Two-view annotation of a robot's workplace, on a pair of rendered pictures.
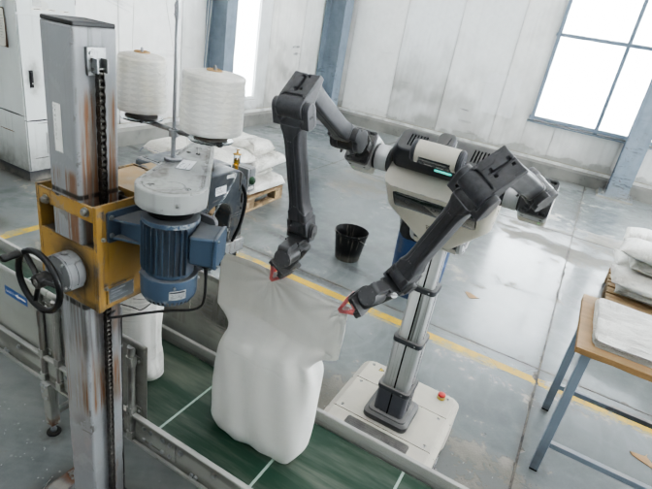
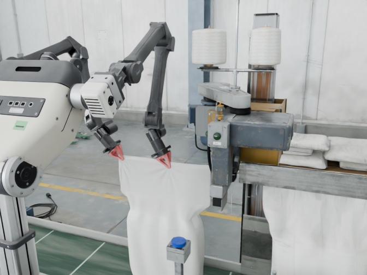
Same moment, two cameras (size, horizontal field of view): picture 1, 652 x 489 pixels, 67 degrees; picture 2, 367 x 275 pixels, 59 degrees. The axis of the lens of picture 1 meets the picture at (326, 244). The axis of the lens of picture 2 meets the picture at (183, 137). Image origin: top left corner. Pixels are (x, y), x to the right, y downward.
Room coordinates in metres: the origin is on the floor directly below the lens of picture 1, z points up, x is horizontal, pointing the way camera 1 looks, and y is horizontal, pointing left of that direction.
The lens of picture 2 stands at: (2.90, 0.12, 1.61)
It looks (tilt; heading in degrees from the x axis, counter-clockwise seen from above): 16 degrees down; 176
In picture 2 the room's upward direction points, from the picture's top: 1 degrees counter-clockwise
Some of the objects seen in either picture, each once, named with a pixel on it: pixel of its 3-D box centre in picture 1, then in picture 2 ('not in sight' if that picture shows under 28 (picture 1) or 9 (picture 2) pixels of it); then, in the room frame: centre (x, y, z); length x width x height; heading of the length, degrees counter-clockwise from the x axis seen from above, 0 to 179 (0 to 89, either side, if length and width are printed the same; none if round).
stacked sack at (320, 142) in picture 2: not in sight; (302, 140); (-0.97, 1.92, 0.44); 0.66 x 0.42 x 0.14; 62
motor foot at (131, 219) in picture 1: (137, 227); not in sight; (1.17, 0.50, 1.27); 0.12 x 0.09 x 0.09; 155
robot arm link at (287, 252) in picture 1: (294, 243); (155, 126); (1.34, 0.09, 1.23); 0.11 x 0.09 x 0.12; 156
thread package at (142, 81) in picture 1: (142, 81); (265, 46); (1.42, 0.59, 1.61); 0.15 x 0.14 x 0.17; 65
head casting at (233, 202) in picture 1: (190, 195); (253, 144); (1.62, 0.50, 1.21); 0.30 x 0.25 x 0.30; 65
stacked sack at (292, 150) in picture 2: not in sight; (297, 144); (-1.18, 1.94, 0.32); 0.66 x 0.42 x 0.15; 149
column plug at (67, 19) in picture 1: (78, 20); (266, 15); (1.21, 0.66, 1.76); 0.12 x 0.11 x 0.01; 155
